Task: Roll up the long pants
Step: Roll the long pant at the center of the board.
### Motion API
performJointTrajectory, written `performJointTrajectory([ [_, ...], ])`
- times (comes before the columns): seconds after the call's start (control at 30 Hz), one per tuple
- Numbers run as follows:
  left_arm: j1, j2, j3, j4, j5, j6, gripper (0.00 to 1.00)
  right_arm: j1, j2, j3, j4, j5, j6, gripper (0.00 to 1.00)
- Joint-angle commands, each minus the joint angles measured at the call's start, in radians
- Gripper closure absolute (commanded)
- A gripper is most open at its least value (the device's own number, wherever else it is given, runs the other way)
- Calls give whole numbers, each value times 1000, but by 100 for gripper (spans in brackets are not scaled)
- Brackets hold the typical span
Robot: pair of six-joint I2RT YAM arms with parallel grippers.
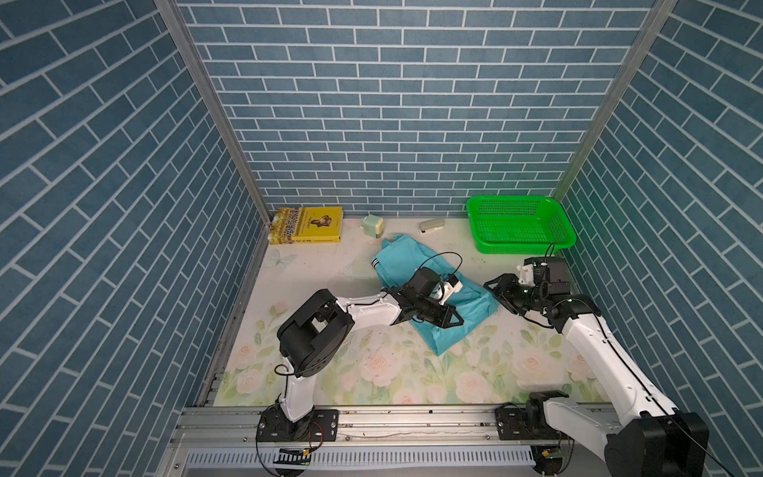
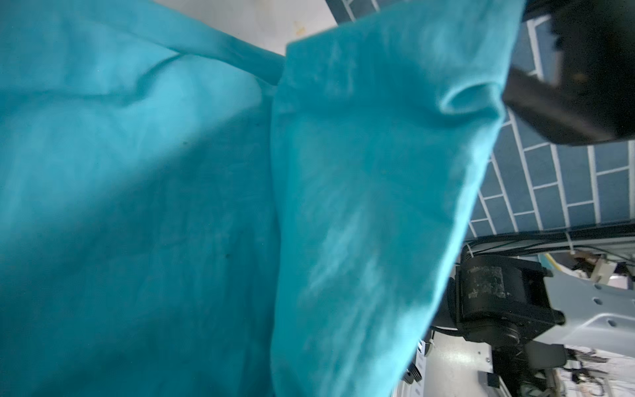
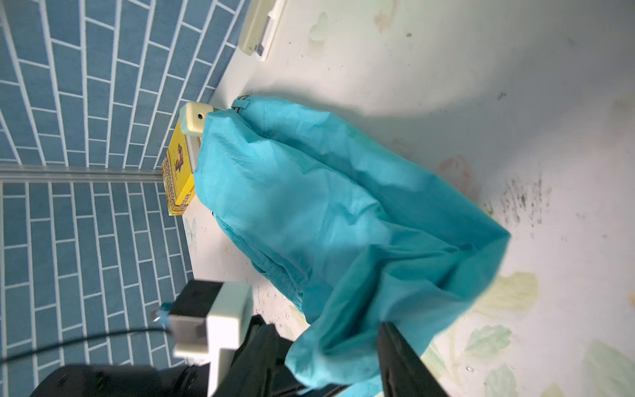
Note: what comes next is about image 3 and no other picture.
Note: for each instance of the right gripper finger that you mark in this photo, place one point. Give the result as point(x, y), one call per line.
point(402, 372)

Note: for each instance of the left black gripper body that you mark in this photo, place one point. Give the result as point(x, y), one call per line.
point(258, 367)

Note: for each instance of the teal long pants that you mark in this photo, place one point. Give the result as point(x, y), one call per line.
point(351, 233)

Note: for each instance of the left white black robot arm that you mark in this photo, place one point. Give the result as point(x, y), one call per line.
point(142, 380)

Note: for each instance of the yellow book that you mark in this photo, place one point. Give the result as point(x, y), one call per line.
point(177, 170)

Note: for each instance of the floral table mat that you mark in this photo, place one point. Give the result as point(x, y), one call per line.
point(525, 107)

